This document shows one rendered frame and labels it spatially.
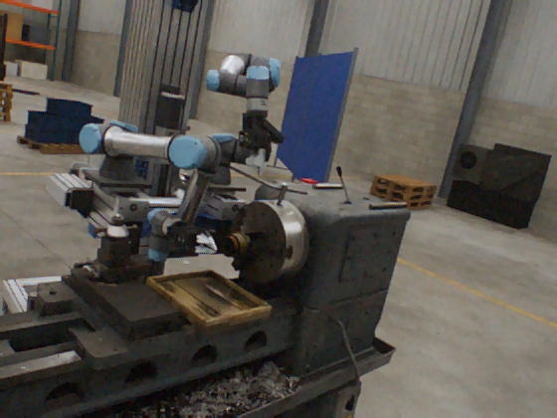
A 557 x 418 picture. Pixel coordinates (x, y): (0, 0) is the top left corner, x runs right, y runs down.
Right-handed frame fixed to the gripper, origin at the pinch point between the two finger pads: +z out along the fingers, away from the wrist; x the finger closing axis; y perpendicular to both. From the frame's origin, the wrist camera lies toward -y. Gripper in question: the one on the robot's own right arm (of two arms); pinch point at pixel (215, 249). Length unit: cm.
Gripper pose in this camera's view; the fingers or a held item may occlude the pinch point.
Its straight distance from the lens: 175.9
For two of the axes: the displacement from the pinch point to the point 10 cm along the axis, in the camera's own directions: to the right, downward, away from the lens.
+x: 2.1, -9.5, -2.4
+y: -6.9, 0.3, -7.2
